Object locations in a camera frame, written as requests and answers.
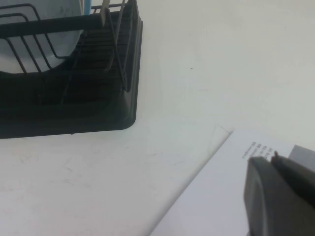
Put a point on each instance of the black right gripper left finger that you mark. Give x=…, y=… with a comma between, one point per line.
x=270, y=201

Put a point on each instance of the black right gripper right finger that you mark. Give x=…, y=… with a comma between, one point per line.
x=297, y=174

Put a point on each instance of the pale grey round plate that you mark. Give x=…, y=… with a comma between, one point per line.
x=69, y=41

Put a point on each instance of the cream round plate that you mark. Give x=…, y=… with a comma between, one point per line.
x=103, y=17

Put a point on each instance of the blue round plate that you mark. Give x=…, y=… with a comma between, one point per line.
x=85, y=6

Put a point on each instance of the grey rectangular flat piece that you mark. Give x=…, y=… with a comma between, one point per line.
x=302, y=151

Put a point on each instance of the white sheet with print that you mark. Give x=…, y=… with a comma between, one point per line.
x=216, y=196

